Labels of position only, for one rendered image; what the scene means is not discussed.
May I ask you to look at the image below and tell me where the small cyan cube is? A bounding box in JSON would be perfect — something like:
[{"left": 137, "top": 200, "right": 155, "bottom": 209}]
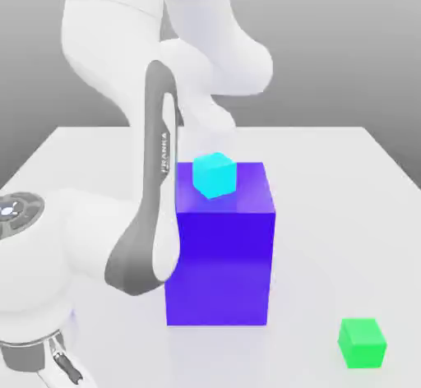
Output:
[{"left": 192, "top": 151, "right": 238, "bottom": 201}]

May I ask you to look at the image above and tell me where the small green cube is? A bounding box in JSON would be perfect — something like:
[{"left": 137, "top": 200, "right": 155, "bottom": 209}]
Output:
[{"left": 337, "top": 317, "right": 388, "bottom": 370}]

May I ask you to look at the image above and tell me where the large blue box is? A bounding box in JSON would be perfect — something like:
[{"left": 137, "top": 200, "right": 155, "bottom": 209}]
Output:
[{"left": 164, "top": 161, "right": 276, "bottom": 327}]

